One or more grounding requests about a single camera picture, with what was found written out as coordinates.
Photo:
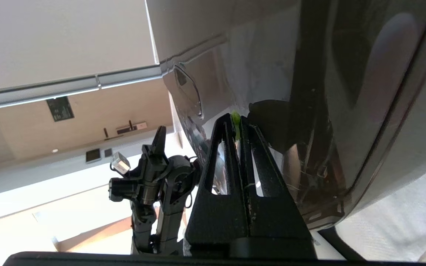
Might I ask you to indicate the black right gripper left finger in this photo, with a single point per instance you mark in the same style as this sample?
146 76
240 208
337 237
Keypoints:
216 221

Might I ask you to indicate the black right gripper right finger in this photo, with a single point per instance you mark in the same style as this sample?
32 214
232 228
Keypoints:
279 221

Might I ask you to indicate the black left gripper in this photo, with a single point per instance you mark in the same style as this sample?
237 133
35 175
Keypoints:
152 162

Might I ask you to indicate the black rice cooker lid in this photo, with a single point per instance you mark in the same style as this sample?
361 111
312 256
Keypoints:
346 55

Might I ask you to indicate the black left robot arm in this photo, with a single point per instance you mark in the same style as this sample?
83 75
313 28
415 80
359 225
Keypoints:
172 177

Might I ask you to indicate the white terry towel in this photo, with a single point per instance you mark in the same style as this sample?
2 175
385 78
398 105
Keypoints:
401 221

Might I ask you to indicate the grey overhead cabinet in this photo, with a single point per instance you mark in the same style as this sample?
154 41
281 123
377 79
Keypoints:
50 37

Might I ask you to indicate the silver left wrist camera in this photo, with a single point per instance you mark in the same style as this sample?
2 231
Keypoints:
119 162

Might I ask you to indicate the dark wall switch panel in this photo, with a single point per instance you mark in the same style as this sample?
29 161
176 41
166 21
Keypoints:
94 155

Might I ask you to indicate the black wall sign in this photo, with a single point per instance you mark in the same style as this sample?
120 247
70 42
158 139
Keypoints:
60 109

